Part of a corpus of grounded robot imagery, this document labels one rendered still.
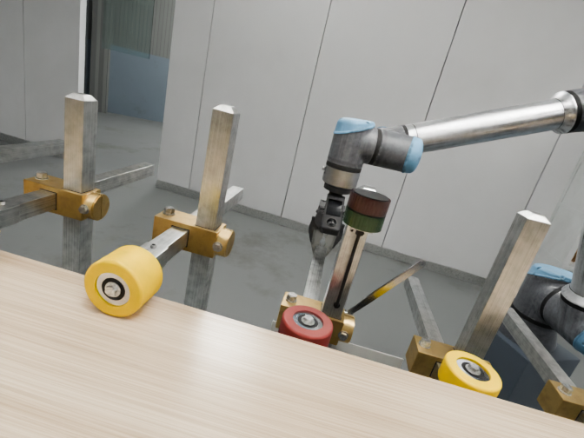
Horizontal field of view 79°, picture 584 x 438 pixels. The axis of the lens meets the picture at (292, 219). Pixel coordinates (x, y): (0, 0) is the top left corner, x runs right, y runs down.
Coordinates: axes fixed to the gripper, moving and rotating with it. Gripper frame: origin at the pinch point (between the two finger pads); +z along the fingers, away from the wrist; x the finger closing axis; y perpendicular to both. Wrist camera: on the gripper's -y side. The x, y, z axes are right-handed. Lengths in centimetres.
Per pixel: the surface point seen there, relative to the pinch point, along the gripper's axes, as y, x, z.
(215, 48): 245, 134, -58
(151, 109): 646, 413, 68
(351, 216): -38.6, -2.3, -25.1
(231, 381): -57, 7, -8
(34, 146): -12, 73, -14
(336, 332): -34.4, -5.9, -2.6
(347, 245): -33.4, -3.4, -18.6
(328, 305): -33.6, -3.2, -6.9
